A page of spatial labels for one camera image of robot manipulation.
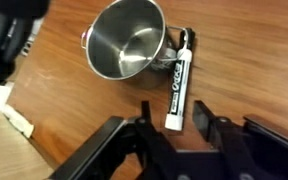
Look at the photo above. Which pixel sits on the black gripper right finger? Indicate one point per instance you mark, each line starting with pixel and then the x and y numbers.
pixel 250 150

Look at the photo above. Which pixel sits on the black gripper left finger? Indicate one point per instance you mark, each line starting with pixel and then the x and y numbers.
pixel 130 150

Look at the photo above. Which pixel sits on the black white dry-erase marker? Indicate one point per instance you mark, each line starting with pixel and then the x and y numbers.
pixel 179 86

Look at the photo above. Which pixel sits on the small stainless steel pot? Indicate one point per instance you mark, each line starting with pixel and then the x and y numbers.
pixel 127 43

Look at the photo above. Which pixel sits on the black machine housing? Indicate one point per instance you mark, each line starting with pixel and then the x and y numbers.
pixel 4 36

